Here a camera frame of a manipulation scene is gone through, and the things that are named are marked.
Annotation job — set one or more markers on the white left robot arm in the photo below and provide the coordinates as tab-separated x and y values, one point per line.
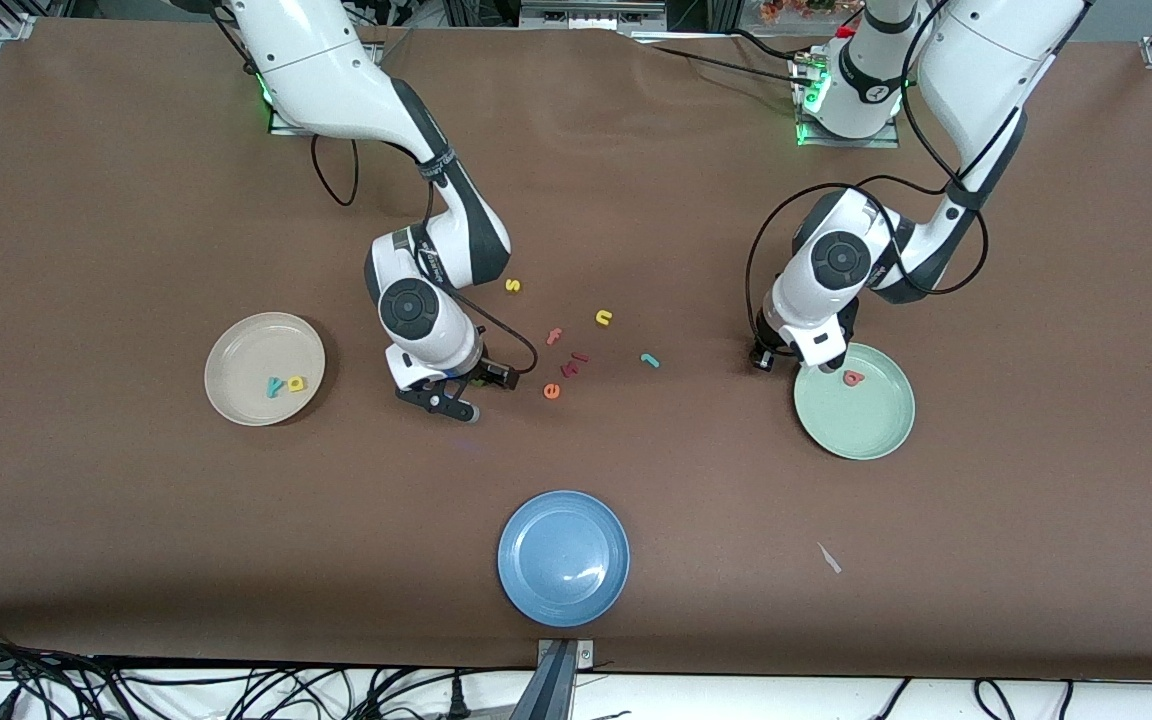
976	60

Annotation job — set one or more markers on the teal letter y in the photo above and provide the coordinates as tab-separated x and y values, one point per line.
276	387

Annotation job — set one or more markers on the blue round plate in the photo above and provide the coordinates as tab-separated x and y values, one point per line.
563	558

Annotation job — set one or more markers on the orange artificial flowers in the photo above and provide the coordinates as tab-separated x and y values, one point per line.
796	8

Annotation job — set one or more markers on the brown table cover sheet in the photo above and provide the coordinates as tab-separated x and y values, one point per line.
136	520

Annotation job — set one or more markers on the light green round plate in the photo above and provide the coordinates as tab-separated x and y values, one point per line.
861	420

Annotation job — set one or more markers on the black power plug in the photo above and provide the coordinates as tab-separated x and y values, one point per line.
457	700

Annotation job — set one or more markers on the beige brown round plate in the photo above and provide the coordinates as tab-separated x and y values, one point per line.
246	350

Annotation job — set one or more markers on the grey metal camera post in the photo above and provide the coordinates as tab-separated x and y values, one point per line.
556	685

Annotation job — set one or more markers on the white paper scrap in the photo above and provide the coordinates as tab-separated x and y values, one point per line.
829	558

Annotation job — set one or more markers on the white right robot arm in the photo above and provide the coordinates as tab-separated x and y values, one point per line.
336	70

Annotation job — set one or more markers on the silver frame rail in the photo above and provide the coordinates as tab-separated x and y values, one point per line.
591	14

